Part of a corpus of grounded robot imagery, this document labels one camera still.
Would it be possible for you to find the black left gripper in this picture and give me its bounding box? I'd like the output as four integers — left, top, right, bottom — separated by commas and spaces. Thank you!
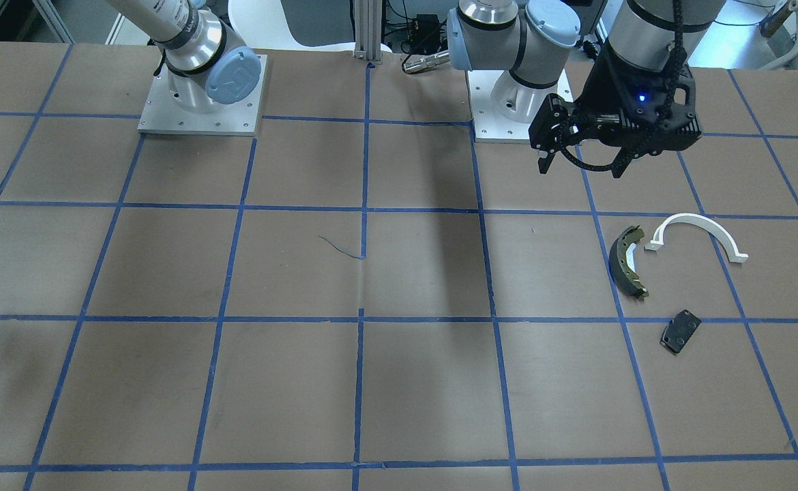
528, 44, 703, 179

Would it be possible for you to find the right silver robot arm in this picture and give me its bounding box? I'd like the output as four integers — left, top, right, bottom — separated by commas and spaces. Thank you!
108, 1, 263, 105

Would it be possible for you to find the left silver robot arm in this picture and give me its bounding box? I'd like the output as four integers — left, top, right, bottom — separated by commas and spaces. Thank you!
447, 1, 724, 178

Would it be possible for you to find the olive brake shoe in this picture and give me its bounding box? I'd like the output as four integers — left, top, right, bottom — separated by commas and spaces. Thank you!
608, 226, 649, 299

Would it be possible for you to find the black brake pad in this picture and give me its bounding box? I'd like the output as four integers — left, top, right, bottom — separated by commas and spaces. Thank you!
660, 310, 702, 355

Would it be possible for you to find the silver metal flashlight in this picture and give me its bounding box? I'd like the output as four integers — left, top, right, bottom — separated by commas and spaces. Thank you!
402, 50, 451, 75

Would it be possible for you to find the white plastic chair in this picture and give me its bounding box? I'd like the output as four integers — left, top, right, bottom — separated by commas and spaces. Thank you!
228, 1, 389, 54

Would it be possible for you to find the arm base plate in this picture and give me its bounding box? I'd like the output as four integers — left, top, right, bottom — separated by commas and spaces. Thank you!
467, 70, 573, 145
137, 54, 267, 137

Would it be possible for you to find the white curved plastic bracket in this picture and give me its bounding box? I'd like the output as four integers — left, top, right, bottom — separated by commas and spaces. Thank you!
643, 213, 750, 264

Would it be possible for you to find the aluminium frame post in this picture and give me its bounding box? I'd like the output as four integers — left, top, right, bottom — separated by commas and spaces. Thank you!
352, 0, 383, 64

